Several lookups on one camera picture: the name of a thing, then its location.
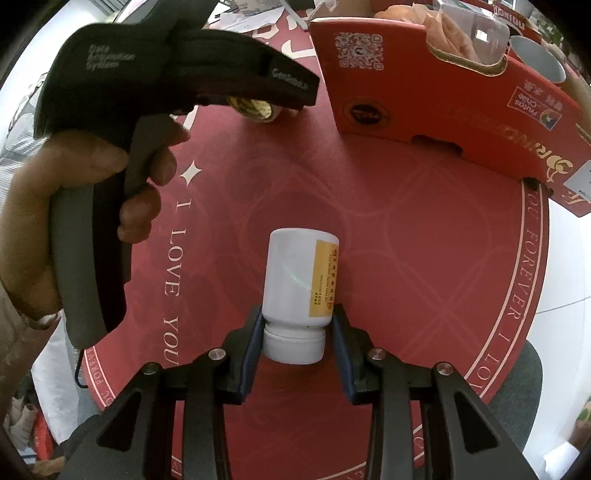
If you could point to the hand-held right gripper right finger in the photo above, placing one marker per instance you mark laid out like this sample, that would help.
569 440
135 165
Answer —
344 360

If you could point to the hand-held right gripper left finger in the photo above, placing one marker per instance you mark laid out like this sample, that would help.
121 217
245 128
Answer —
249 360

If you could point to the white pill bottle yellow label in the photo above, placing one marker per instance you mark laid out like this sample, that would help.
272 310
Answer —
288 277

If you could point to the red cardboard box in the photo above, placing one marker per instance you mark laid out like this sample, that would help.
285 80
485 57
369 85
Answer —
415 92

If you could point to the person's left hand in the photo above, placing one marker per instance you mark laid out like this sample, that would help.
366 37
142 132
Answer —
27 221

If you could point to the white paper sheets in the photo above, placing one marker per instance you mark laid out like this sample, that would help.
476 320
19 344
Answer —
233 18

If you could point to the red printed tablecloth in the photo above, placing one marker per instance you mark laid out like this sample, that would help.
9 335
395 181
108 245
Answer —
415 277

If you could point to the grey covered sofa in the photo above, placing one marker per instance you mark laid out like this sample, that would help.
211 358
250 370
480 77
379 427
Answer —
23 115

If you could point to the white cloth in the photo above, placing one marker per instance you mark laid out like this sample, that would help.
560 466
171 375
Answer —
60 383

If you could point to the green patterned bag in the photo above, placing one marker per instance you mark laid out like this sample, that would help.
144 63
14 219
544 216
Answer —
584 410

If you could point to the crumpled orange packing paper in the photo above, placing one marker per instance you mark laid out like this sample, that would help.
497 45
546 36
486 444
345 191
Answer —
445 32

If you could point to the clear plastic container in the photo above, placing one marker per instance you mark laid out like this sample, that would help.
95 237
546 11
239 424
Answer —
485 32

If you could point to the grey cup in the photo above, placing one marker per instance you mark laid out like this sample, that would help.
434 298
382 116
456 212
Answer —
538 57

